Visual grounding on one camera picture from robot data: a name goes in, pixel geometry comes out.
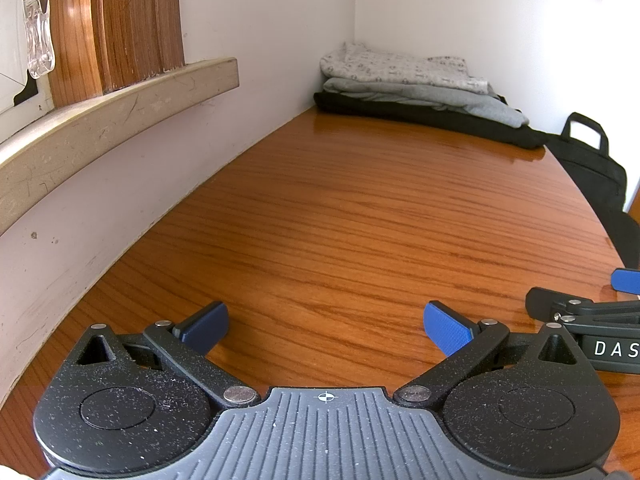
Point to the black folded cloth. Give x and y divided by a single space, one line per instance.
400 115

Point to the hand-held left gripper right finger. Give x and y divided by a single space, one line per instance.
445 326

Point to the window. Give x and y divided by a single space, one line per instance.
10 35

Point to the black bag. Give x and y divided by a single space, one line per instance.
595 175

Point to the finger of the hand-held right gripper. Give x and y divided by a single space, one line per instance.
629 280
550 305

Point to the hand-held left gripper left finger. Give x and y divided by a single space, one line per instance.
205 321

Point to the beige window sill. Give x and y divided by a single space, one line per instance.
100 130

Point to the white patterned pajama shirt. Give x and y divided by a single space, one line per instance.
400 67

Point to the brown wooden window frame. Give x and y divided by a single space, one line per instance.
115 25

